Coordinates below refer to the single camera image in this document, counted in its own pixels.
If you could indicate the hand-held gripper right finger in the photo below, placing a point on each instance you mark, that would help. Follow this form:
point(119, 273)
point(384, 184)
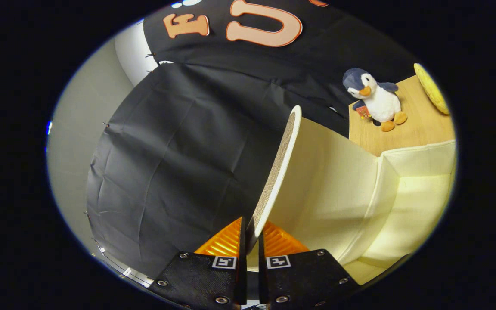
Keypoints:
point(262, 280)

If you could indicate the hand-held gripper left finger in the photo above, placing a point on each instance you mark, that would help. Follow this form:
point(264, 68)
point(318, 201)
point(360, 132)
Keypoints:
point(242, 267)

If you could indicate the cream fabric storage box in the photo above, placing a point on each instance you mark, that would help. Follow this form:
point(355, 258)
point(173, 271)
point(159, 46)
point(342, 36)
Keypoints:
point(338, 185)

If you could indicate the penguin plush toy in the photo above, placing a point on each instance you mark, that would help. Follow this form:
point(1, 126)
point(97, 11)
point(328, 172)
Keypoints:
point(381, 103)

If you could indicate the yellow round bread plush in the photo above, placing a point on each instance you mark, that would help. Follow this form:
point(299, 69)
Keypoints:
point(431, 88)

